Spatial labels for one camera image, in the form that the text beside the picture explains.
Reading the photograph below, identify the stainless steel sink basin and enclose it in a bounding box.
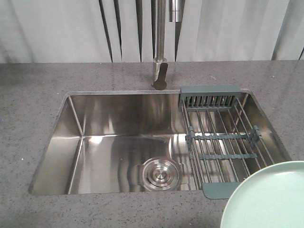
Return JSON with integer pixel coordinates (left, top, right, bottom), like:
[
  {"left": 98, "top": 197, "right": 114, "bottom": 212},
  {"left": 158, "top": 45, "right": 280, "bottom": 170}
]
[{"left": 29, "top": 89, "right": 291, "bottom": 195}]

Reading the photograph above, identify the stainless steel faucet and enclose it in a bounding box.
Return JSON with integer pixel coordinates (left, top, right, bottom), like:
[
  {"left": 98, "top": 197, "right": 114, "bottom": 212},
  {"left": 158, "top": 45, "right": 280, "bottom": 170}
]
[{"left": 152, "top": 0, "right": 182, "bottom": 90}]

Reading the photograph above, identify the white pleated curtain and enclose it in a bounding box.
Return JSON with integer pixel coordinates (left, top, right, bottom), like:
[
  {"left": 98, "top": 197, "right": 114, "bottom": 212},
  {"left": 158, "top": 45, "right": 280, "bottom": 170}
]
[{"left": 0, "top": 0, "right": 304, "bottom": 63}]

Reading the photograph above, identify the grey green dish drying rack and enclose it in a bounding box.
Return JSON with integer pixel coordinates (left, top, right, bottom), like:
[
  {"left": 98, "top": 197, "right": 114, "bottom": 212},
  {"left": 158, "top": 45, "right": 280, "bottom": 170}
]
[{"left": 179, "top": 85, "right": 275, "bottom": 200}]

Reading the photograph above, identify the light green plate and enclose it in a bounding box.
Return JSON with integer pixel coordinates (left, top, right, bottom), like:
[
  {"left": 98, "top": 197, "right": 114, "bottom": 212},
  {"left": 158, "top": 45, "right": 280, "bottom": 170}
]
[{"left": 220, "top": 161, "right": 304, "bottom": 228}]

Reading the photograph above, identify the round steel drain strainer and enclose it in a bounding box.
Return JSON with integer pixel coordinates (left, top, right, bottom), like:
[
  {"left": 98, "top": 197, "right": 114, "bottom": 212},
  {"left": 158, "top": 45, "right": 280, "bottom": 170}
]
[{"left": 138, "top": 156, "right": 183, "bottom": 191}]

